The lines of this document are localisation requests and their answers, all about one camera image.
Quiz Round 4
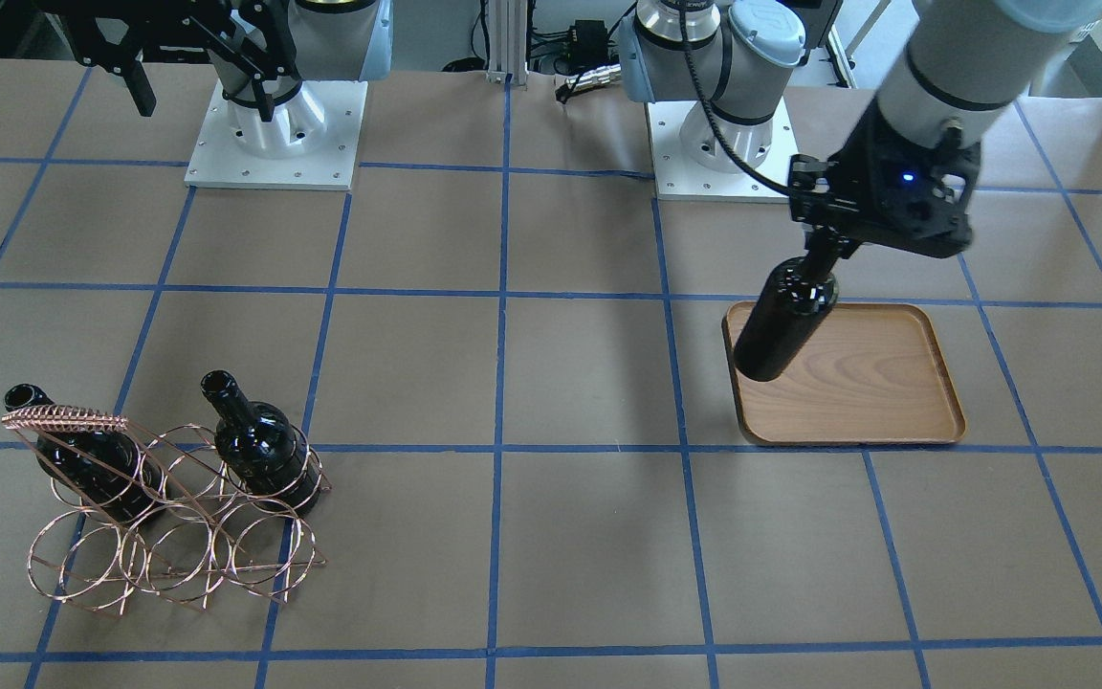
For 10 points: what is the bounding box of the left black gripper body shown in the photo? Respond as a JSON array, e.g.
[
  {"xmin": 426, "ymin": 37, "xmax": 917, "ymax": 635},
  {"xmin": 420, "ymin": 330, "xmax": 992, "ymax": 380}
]
[{"xmin": 788, "ymin": 103, "xmax": 982, "ymax": 258}]

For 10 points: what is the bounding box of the wooden tray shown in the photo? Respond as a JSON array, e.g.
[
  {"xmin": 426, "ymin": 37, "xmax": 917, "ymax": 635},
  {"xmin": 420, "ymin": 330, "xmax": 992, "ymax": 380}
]
[{"xmin": 730, "ymin": 302, "xmax": 966, "ymax": 446}]

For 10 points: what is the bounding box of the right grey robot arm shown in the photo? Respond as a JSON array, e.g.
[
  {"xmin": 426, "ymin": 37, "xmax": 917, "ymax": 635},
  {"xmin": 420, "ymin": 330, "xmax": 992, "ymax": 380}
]
[{"xmin": 36, "ymin": 1, "xmax": 393, "ymax": 160}]

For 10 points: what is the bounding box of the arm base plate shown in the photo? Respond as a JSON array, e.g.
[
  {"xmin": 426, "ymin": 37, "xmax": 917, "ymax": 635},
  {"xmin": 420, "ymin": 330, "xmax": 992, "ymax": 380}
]
[
  {"xmin": 184, "ymin": 80, "xmax": 368, "ymax": 192},
  {"xmin": 645, "ymin": 96, "xmax": 801, "ymax": 203}
]

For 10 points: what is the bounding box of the copper wire bottle basket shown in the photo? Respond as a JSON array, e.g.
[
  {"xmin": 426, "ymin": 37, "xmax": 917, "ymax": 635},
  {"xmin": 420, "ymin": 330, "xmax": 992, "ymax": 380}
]
[{"xmin": 1, "ymin": 405, "xmax": 327, "ymax": 616}]

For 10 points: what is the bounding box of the left arm braided black cable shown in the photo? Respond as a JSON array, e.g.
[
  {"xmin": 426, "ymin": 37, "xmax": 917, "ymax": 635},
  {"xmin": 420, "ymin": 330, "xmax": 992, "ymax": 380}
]
[{"xmin": 676, "ymin": 0, "xmax": 801, "ymax": 200}]

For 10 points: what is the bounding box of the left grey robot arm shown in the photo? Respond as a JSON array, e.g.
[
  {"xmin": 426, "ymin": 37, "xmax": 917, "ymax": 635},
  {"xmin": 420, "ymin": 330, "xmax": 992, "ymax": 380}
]
[{"xmin": 618, "ymin": 1, "xmax": 1102, "ymax": 279}]

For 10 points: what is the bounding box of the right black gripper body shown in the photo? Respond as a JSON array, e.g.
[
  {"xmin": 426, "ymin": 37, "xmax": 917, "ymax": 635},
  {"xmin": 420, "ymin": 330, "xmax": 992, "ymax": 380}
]
[{"xmin": 34, "ymin": 1, "xmax": 298, "ymax": 73}]

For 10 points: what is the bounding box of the aluminium frame post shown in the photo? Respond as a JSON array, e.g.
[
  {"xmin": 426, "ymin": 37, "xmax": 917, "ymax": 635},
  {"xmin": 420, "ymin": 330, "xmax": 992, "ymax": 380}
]
[{"xmin": 480, "ymin": 0, "xmax": 532, "ymax": 88}]

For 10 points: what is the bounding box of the dark wine bottle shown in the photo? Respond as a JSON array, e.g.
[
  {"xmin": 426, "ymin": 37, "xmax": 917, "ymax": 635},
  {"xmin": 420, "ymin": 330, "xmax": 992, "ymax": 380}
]
[
  {"xmin": 201, "ymin": 369, "xmax": 320, "ymax": 518},
  {"xmin": 34, "ymin": 431, "xmax": 162, "ymax": 524},
  {"xmin": 732, "ymin": 256, "xmax": 839, "ymax": 381}
]

